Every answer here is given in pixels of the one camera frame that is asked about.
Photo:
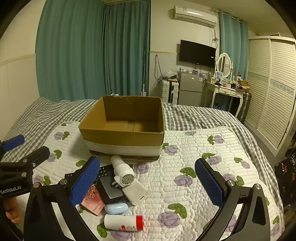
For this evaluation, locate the narrow teal curtain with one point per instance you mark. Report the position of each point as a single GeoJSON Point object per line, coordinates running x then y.
{"type": "Point", "coordinates": [233, 41]}

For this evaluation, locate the cardboard box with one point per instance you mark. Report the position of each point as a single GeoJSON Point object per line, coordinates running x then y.
{"type": "Point", "coordinates": [120, 139]}

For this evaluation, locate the white suitcase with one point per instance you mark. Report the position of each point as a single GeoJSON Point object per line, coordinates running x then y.
{"type": "Point", "coordinates": [166, 91]}

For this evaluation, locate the clear plastic bag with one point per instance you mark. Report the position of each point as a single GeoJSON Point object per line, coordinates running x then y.
{"type": "Point", "coordinates": [171, 74]}

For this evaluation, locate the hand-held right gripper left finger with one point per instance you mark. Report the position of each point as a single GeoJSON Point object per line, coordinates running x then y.
{"type": "Point", "coordinates": [84, 183]}

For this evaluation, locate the black remote control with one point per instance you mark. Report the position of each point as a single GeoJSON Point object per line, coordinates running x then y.
{"type": "Point", "coordinates": [105, 171]}

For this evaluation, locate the white mop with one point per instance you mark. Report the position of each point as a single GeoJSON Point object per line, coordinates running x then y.
{"type": "Point", "coordinates": [143, 90]}

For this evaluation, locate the white tube with red cap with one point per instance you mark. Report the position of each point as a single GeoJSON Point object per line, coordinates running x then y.
{"type": "Point", "coordinates": [118, 222]}

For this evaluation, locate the white oval vanity mirror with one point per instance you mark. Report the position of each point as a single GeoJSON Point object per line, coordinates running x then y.
{"type": "Point", "coordinates": [223, 63]}

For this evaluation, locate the pink patterned card wallet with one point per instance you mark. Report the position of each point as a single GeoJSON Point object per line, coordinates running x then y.
{"type": "Point", "coordinates": [93, 204]}

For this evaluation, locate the dark floral garment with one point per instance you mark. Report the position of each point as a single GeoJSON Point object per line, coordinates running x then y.
{"type": "Point", "coordinates": [286, 176]}

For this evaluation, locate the white cylindrical device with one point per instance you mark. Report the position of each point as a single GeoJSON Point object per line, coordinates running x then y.
{"type": "Point", "coordinates": [120, 168]}

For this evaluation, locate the white louvered wardrobe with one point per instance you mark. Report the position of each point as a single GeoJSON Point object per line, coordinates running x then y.
{"type": "Point", "coordinates": [272, 92]}

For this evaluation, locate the light blue earbuds case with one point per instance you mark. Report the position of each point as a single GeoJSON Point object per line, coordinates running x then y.
{"type": "Point", "coordinates": [116, 208]}

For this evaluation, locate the grey small fridge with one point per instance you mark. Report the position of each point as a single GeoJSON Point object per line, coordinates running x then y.
{"type": "Point", "coordinates": [189, 90]}

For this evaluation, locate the white charger cube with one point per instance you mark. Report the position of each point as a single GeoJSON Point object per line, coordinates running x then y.
{"type": "Point", "coordinates": [135, 192]}

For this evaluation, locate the black wall television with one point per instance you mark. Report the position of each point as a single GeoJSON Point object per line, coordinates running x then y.
{"type": "Point", "coordinates": [196, 53]}

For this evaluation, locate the person's left hand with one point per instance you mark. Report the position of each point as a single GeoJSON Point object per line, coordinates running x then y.
{"type": "Point", "coordinates": [11, 209]}

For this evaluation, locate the black charger cube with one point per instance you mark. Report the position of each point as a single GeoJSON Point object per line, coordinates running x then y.
{"type": "Point", "coordinates": [108, 191]}

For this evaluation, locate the blue plastic basket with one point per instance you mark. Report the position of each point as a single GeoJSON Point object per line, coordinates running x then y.
{"type": "Point", "coordinates": [218, 107]}

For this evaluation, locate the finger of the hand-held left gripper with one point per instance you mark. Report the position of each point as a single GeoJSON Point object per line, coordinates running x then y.
{"type": "Point", "coordinates": [38, 155]}
{"type": "Point", "coordinates": [13, 141]}

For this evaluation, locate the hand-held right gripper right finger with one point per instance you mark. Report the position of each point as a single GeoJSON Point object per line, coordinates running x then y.
{"type": "Point", "coordinates": [209, 183]}

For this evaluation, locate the white dressing table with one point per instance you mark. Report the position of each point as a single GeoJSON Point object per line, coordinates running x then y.
{"type": "Point", "coordinates": [224, 90]}

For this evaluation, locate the small photo frame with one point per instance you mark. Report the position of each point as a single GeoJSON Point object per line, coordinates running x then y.
{"type": "Point", "coordinates": [219, 75]}

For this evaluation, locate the white air conditioner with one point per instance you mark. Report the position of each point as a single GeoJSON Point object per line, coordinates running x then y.
{"type": "Point", "coordinates": [196, 16]}

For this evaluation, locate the dark suitcase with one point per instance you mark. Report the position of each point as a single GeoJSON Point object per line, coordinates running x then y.
{"type": "Point", "coordinates": [245, 106]}

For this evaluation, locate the small brown box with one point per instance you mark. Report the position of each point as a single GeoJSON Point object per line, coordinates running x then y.
{"type": "Point", "coordinates": [244, 83]}

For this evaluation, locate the floral quilted mat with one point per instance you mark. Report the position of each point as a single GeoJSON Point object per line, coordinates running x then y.
{"type": "Point", "coordinates": [180, 148]}

